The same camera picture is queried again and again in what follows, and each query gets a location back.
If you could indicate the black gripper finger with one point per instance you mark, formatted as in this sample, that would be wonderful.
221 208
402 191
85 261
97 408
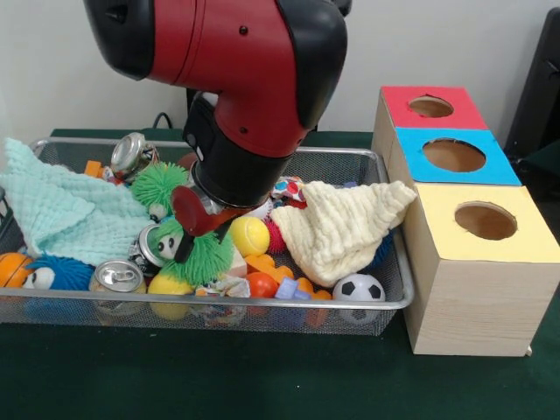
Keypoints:
224 232
184 249

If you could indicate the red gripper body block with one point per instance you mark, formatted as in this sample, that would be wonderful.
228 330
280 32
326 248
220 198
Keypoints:
188 214

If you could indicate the green puffer ball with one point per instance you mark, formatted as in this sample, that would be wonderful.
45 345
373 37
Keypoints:
205 260
157 184

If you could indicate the cream waffle cloth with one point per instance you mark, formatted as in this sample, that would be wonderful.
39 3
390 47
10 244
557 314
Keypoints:
341 236

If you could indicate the mint green waffle cloth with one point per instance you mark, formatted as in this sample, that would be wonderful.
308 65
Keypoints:
65 210

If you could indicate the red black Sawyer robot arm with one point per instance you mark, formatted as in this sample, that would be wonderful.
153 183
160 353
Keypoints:
245 57

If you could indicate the shallow silver mesh bin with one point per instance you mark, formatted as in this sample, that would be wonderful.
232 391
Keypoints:
65 312

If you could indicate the wooden box with three holes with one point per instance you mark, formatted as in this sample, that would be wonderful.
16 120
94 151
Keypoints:
477 306

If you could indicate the yellow ball with seam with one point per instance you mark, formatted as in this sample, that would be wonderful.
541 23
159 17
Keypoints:
251 238

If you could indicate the yellow foam ball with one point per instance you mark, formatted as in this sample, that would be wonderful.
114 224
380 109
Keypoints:
168 286

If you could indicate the crushed pale can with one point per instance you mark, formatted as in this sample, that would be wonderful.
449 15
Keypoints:
117 276

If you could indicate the blue puffer ball with eyes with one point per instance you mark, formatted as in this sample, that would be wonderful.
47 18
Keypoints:
70 271

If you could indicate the small soccer ball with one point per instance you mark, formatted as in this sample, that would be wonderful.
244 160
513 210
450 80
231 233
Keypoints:
359 289

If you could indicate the dark green table cloth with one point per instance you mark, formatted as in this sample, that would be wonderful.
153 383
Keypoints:
262 380

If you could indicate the orange basketball toy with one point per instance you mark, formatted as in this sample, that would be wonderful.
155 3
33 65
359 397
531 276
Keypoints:
13 269

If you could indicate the side table with green cloth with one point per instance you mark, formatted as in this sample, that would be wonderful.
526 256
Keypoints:
544 162

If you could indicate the black upright panel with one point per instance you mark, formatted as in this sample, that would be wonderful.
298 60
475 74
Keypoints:
538 87

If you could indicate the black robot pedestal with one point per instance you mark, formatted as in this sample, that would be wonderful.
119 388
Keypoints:
345 5

